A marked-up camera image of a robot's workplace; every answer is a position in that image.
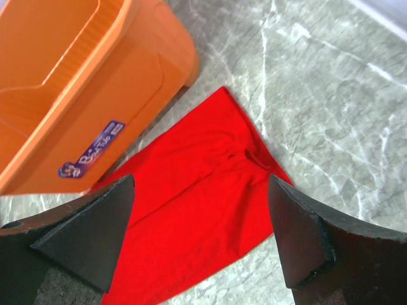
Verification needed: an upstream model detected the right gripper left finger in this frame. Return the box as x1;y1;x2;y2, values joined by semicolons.
1;175;135;304

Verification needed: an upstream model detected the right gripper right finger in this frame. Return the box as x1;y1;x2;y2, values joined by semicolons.
268;175;406;304

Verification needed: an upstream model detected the red t shirt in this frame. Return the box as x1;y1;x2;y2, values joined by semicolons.
99;87;289;304

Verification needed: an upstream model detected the orange plastic basket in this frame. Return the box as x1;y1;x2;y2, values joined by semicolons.
1;1;199;195

